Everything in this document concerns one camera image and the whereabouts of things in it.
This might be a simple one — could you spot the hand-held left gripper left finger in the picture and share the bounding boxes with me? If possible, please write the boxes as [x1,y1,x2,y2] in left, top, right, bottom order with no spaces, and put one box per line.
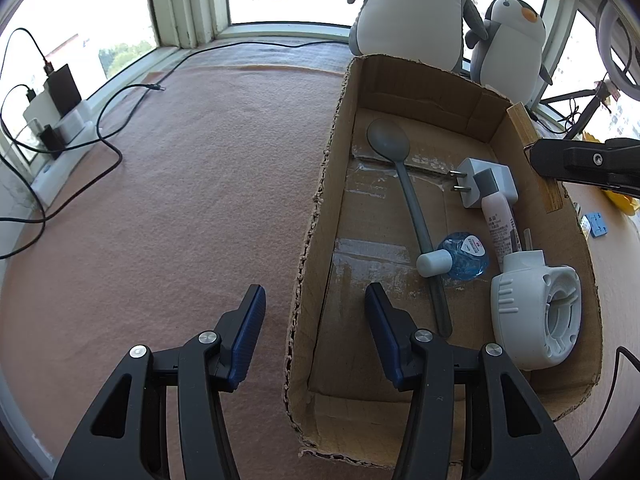
[52,284,267,480]

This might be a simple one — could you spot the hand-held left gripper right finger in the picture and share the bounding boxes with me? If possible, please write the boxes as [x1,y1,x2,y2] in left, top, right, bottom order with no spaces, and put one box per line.
[364,282,581,480]

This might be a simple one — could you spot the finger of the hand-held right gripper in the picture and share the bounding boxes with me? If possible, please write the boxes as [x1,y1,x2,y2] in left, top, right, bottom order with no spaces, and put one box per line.
[529,136,640,195]

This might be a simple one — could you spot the wooden block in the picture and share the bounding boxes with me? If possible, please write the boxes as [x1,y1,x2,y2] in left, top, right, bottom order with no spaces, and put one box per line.
[506,102,563,215]

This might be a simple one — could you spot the white power adapter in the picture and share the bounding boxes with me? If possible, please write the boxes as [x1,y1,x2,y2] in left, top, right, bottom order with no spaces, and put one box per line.
[446,157,519,211]

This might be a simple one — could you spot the white cosmetic tube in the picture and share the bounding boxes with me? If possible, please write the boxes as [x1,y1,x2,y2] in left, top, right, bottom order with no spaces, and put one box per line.
[473,170,523,273]

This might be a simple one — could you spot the small blue liquid bottle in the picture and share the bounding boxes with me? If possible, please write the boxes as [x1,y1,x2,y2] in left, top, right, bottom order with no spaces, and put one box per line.
[416,231,489,279]

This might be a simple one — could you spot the cardboard box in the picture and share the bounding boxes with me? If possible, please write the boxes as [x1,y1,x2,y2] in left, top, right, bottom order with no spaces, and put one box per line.
[282,54,603,466]

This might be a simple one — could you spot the grey long-handled spoon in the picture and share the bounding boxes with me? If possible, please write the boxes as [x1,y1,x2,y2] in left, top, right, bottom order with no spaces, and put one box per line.
[366,118,453,338]

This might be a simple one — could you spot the black tripod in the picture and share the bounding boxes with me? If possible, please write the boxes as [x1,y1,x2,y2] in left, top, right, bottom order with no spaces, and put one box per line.
[537,80,617,141]

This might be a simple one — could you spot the small blue plastic part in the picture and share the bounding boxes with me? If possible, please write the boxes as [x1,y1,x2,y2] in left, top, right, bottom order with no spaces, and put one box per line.
[582,211,611,239]

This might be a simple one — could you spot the small penguin plush toy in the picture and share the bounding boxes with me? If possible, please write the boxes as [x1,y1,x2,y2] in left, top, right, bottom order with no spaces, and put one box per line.
[465,0,553,108]

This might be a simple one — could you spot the white plug-in vaporizer device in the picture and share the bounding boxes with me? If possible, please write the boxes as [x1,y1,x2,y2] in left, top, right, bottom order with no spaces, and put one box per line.
[490,229,582,371]

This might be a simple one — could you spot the pink felt mat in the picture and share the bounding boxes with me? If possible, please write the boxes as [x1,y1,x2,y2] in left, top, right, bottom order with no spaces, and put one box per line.
[0,37,640,480]

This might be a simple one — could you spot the large penguin plush toy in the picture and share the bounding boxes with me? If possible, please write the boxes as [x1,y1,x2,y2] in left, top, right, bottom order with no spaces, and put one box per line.
[346,0,488,73]

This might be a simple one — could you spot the white power strip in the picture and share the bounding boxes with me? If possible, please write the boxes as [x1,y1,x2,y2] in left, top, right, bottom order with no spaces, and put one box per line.
[30,101,96,206]

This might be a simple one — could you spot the black charger plug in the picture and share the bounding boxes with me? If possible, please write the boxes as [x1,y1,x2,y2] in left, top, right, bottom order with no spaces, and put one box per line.
[39,124,66,153]

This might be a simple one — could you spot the white power bank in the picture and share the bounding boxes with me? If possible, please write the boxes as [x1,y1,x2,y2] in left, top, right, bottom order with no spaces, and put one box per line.
[22,91,63,131]

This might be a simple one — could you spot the black power bank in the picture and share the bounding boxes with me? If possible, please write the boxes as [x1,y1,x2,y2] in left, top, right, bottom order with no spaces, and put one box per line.
[42,65,82,116]

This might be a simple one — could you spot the looped black cable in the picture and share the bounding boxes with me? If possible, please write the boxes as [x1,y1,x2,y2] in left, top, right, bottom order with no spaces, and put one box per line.
[0,82,165,261]

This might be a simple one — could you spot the thin black cable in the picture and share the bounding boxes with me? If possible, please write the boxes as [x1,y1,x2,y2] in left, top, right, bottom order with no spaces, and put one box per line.
[570,346,640,458]

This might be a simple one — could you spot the long black cable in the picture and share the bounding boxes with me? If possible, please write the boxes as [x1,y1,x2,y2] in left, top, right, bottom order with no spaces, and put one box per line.
[157,39,352,83]

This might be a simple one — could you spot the white window frame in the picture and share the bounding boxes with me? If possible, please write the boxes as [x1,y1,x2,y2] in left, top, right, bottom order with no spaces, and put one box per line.
[0,0,640,161]

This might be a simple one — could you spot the black power bank cable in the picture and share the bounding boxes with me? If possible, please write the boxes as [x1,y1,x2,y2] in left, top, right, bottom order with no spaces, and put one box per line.
[0,27,55,77]

